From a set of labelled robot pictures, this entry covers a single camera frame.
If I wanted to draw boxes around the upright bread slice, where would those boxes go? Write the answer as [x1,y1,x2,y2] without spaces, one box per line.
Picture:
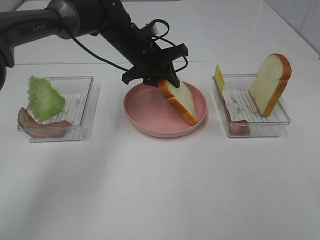
[249,53,292,117]

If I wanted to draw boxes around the yellow cheese slice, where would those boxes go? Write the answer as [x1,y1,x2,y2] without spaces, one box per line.
[214,65,226,96]

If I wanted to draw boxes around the clear plastic tray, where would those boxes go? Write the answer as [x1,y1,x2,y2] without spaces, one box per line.
[212,74,291,138]
[16,75,95,143]

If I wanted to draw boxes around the green lettuce leaf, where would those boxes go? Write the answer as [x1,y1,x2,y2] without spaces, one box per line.
[27,76,66,121]

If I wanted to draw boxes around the bread slice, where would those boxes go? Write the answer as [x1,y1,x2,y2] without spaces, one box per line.
[249,53,292,117]
[157,79,198,126]

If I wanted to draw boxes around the clear left plastic tray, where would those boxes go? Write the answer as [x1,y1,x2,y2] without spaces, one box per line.
[16,75,95,143]

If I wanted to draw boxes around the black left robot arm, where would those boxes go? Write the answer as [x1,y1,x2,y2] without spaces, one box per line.
[0,0,188,87]

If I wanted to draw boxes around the pink round plate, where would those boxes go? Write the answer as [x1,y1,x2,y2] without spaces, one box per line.
[123,83,208,138]

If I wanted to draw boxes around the tray bacon strip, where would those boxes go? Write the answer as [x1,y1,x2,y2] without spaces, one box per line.
[222,97,251,137]
[17,107,71,138]

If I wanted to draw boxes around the clear right plastic tray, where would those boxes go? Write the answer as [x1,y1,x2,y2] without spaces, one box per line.
[212,74,291,138]

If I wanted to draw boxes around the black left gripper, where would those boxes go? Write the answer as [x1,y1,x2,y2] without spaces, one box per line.
[122,43,188,88]

